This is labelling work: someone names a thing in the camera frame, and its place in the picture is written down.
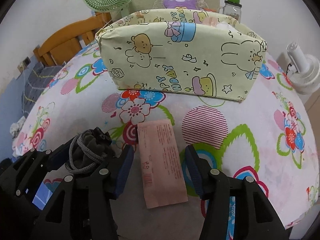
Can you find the pink packet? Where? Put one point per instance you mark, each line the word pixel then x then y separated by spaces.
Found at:
pixel 163 182

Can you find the grey drawstring pouch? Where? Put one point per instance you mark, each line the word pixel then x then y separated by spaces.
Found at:
pixel 88 150

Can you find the white towel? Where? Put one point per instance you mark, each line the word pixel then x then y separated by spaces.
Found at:
pixel 225 26

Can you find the yellow cartoon storage box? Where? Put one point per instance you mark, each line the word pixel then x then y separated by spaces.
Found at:
pixel 171 50

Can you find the white standing fan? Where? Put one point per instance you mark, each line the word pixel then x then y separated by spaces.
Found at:
pixel 305 74

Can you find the white roll with beige band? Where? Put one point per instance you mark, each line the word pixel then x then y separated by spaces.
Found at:
pixel 210 21

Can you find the floral tablecloth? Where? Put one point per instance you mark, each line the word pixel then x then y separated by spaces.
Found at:
pixel 267 136

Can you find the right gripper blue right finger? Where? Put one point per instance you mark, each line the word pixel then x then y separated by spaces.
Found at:
pixel 193 163

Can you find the grey plaid bedding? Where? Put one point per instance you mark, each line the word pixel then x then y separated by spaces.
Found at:
pixel 38 80

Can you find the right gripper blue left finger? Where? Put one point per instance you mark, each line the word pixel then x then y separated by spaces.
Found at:
pixel 125 163

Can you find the wooden bed headboard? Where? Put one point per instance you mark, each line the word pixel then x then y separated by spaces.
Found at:
pixel 64 44

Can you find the glass jar green lid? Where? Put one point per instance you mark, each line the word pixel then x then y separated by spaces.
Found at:
pixel 231 8

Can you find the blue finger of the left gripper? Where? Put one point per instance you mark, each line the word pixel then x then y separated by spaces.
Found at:
pixel 60 155

